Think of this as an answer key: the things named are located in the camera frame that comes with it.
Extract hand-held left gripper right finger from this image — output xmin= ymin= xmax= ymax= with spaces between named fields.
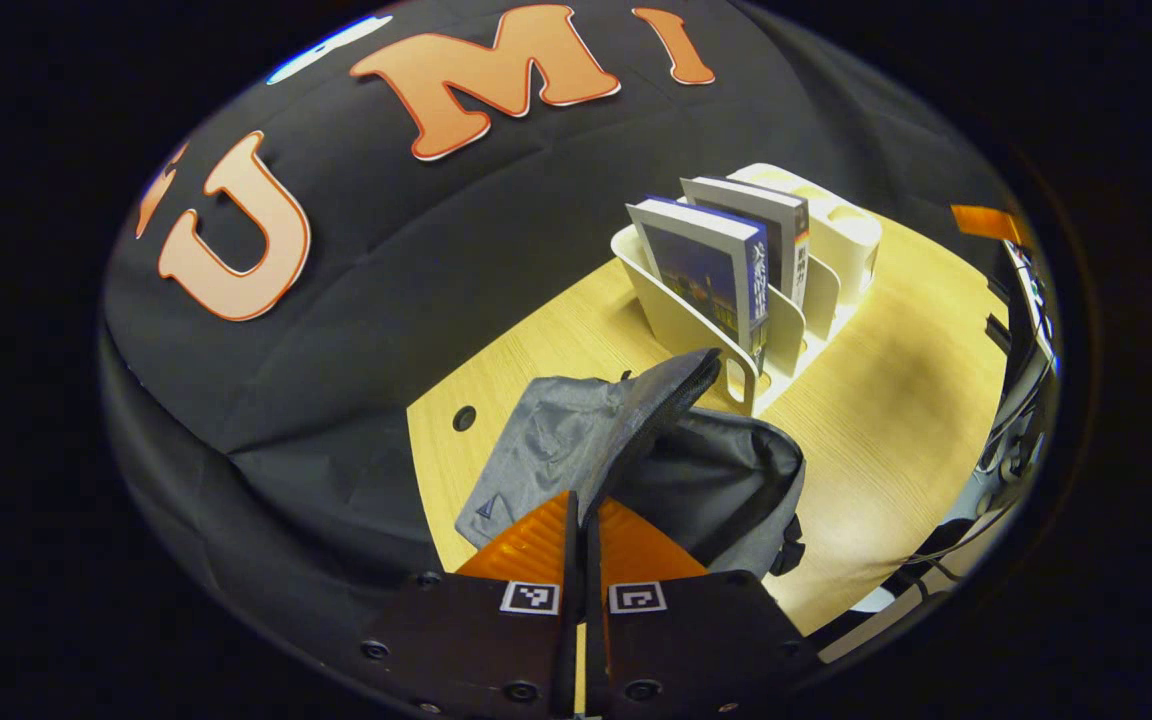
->
xmin=586 ymin=497 xmax=823 ymax=719

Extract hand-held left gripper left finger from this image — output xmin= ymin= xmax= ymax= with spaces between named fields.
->
xmin=361 ymin=490 xmax=583 ymax=719

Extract grey schoolbag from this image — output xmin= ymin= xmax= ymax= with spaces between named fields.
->
xmin=454 ymin=347 xmax=808 ymax=583

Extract grey cover book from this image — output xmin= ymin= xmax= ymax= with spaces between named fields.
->
xmin=681 ymin=175 xmax=811 ymax=310

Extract blue cover book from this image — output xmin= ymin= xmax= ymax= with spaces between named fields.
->
xmin=626 ymin=195 xmax=771 ymax=372

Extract white bookshelf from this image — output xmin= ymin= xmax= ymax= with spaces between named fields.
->
xmin=611 ymin=163 xmax=884 ymax=417

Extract black backdrop cloth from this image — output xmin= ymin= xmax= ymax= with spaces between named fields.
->
xmin=96 ymin=0 xmax=1029 ymax=703

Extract dark equipment with cables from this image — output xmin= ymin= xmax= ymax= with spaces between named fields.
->
xmin=976 ymin=240 xmax=1059 ymax=506

